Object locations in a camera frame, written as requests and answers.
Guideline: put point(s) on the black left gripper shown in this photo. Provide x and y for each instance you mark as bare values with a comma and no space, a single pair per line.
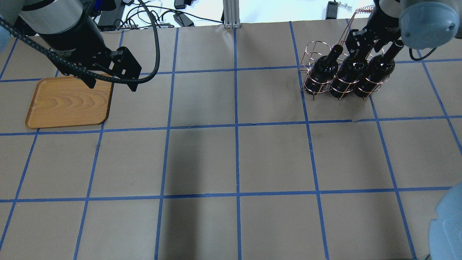
74,40

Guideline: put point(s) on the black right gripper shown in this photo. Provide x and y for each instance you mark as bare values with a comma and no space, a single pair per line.
383,22

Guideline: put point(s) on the dark wine bottle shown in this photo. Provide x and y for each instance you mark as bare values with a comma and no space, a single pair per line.
378,71
323,71
350,71

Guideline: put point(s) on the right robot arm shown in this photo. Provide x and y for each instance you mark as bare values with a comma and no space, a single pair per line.
415,24

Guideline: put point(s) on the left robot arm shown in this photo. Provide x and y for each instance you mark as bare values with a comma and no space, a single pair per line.
73,37

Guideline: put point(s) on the wooden tray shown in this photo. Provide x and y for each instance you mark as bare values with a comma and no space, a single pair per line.
68,102

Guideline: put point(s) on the black power adapter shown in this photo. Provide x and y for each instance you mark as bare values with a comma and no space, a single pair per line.
332,10

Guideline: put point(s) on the copper wire bottle basket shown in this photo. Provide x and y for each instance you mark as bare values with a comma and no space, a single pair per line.
311,55

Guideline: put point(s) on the aluminium frame post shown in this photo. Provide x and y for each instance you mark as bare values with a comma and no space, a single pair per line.
231,14

